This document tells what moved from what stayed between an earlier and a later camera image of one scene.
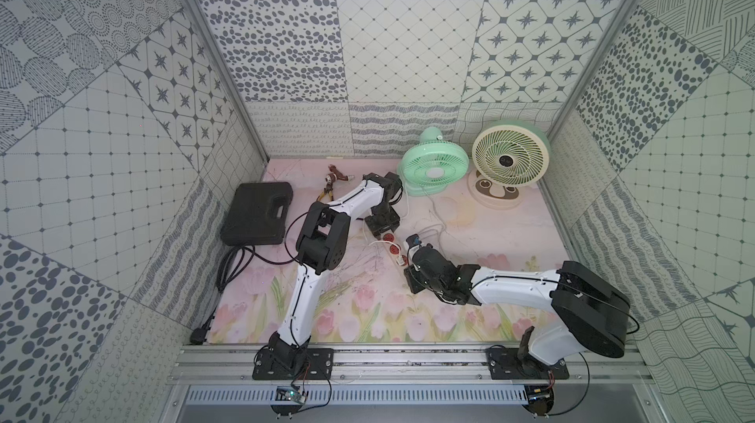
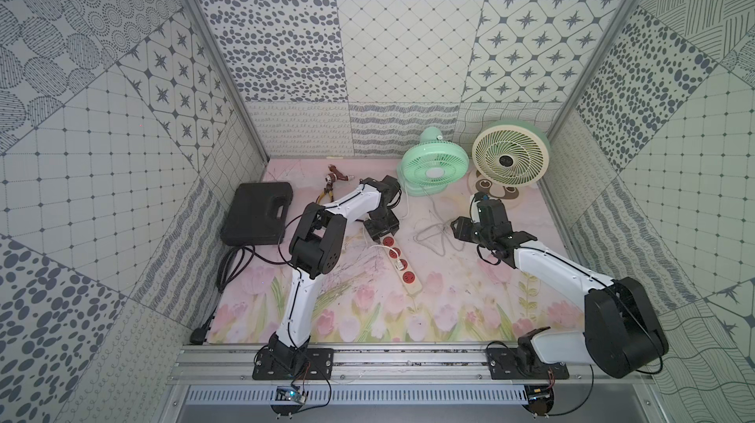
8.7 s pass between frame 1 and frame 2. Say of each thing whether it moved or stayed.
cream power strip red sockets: stayed
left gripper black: stayed
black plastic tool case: stayed
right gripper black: moved
